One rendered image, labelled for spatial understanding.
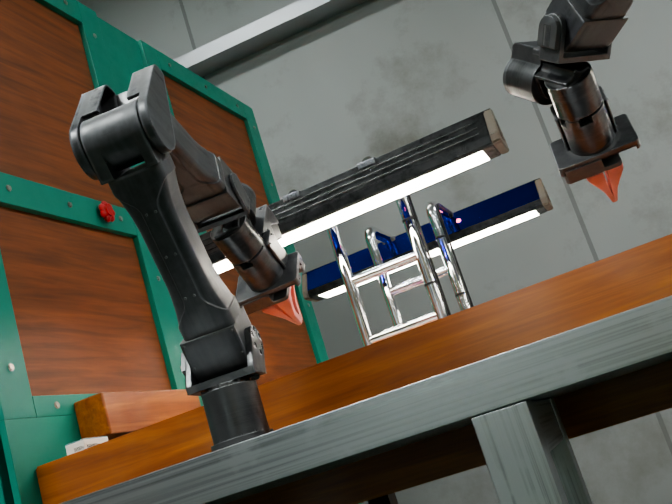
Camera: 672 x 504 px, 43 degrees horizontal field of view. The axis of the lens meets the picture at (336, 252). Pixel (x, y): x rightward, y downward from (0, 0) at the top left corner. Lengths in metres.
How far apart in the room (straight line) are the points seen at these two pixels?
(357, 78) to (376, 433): 2.80
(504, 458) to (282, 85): 2.95
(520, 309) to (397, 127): 2.31
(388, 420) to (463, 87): 2.69
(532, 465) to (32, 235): 1.11
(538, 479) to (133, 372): 1.12
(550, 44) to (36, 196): 0.96
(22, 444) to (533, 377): 0.89
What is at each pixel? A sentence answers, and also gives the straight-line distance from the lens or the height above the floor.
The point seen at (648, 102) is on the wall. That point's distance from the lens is 3.25.
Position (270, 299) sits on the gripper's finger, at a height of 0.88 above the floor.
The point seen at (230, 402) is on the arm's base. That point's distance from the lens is 0.94.
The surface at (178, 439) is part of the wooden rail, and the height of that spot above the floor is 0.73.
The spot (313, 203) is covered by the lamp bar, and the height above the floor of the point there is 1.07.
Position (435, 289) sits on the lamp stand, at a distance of 1.59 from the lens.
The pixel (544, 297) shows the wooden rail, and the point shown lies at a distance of 1.07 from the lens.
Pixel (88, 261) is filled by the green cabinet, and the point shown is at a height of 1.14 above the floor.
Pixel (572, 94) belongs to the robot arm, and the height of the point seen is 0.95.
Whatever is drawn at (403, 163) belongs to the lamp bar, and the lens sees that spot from 1.46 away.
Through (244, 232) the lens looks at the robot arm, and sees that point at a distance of 1.17.
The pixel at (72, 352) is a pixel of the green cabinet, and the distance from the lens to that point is 1.56.
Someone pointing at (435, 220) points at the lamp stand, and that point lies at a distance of 1.86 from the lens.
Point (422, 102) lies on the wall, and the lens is 3.33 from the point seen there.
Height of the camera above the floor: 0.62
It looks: 14 degrees up
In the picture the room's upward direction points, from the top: 18 degrees counter-clockwise
